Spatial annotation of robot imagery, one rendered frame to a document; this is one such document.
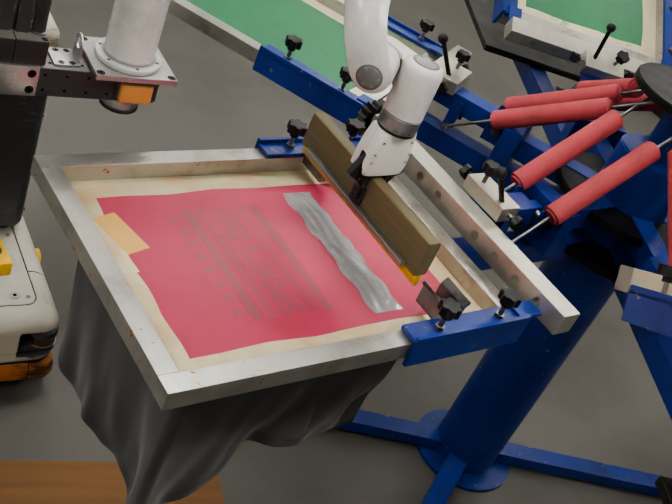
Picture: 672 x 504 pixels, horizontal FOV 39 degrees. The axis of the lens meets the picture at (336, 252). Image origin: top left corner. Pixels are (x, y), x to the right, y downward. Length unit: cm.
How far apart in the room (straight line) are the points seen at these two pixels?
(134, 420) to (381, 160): 65
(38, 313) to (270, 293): 96
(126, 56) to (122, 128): 202
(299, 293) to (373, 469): 121
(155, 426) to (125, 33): 70
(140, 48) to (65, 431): 119
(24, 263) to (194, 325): 114
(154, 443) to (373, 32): 79
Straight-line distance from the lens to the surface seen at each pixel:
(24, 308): 252
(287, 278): 175
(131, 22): 179
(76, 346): 197
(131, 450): 183
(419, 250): 169
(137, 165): 185
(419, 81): 166
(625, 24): 318
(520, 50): 330
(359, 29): 160
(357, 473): 283
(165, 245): 172
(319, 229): 190
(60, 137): 368
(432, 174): 209
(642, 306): 180
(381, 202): 175
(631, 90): 254
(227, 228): 181
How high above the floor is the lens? 200
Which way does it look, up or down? 34 degrees down
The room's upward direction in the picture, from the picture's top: 25 degrees clockwise
